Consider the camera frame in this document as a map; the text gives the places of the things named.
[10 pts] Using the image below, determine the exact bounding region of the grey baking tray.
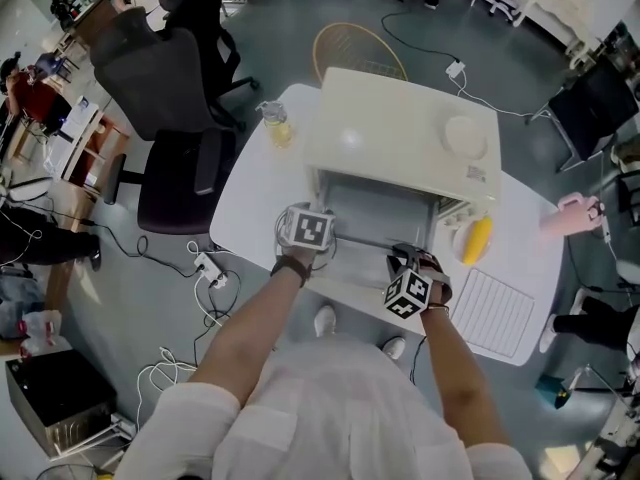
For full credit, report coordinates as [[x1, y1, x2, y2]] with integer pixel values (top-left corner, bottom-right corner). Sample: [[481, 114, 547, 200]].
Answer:
[[319, 172, 437, 249]]

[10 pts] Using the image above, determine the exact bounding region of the black silver box appliance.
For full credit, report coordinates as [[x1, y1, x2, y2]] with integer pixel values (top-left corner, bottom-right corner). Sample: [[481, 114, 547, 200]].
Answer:
[[4, 350, 119, 459]]

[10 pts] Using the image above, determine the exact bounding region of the black visitor chair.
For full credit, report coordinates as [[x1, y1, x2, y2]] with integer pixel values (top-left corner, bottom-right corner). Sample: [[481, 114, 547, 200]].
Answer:
[[524, 55, 640, 172]]

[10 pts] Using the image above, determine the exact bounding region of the black wristwatch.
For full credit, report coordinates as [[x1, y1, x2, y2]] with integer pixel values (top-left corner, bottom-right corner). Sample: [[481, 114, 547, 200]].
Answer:
[[269, 255, 314, 289]]

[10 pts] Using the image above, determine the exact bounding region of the yellow corn cob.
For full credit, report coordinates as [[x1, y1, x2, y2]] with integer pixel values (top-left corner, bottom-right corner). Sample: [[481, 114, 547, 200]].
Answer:
[[462, 216, 495, 267]]

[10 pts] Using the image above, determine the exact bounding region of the person's right forearm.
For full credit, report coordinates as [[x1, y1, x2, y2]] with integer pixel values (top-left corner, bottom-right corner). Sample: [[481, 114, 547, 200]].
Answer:
[[419, 302, 511, 449]]

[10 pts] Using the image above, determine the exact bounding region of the wire oven rack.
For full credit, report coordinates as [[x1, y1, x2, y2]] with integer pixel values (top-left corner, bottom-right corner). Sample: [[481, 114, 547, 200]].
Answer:
[[449, 267, 536, 359]]

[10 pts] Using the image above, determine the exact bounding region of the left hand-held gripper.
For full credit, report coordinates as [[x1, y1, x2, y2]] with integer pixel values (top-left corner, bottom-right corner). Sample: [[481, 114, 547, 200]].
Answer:
[[274, 201, 337, 262]]

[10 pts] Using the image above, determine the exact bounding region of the teal waste bin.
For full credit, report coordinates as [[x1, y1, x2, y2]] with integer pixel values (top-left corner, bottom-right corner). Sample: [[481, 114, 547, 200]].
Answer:
[[535, 373, 576, 409]]

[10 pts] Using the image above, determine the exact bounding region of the black mesh office chair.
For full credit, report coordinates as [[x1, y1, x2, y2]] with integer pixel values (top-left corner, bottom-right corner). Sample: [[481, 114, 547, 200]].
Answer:
[[89, 7, 239, 234], [157, 0, 261, 132]]

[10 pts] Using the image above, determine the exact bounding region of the person's left forearm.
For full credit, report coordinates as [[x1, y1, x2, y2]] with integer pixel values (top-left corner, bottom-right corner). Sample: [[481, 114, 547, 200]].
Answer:
[[187, 260, 314, 409]]

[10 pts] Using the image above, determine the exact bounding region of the cream toaster oven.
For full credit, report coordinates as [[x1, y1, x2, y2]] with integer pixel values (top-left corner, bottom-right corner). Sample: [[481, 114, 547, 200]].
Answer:
[[302, 66, 502, 299]]

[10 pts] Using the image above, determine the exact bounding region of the white shirt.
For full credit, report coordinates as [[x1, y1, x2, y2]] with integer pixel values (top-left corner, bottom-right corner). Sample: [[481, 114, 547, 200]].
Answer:
[[114, 335, 534, 480]]

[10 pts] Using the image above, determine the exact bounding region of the pale pink plate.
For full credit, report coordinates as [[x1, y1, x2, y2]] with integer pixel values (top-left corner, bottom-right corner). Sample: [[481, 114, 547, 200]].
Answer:
[[452, 215, 496, 269]]

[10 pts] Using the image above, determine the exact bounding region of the white power strip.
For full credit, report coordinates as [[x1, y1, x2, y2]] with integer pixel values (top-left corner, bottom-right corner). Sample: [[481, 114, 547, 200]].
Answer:
[[192, 251, 229, 289]]

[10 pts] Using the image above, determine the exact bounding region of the wicker basket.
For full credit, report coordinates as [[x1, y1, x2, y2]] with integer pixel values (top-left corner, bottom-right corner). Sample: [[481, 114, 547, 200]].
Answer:
[[312, 21, 409, 83]]

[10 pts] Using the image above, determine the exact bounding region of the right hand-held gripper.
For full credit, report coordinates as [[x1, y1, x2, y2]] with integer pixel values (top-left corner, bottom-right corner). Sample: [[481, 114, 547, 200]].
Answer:
[[383, 241, 454, 322]]

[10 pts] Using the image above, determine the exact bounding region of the white swivel chair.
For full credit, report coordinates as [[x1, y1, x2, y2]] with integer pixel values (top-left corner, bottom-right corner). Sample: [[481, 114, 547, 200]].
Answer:
[[484, 0, 524, 23]]

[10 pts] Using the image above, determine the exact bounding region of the clear bottle yellow liquid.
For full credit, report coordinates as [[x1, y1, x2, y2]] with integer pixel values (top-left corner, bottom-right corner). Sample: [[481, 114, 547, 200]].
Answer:
[[255, 100, 295, 150]]

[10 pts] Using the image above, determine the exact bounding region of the white plastic bag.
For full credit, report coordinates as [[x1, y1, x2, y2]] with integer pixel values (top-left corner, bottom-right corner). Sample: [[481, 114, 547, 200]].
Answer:
[[19, 310, 64, 357]]

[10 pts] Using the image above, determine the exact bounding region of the black floor cable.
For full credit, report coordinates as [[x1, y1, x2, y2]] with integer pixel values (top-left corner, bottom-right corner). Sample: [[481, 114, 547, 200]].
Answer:
[[381, 10, 459, 64], [49, 207, 241, 319]]

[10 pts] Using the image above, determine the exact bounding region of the white floor cable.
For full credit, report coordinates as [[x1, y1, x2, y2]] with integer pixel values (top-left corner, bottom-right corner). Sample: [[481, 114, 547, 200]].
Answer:
[[134, 240, 236, 419], [452, 75, 551, 119]]

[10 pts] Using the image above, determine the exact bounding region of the brown wooden shelf unit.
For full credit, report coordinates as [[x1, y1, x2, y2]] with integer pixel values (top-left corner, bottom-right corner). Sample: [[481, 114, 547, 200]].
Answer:
[[42, 95, 131, 204]]

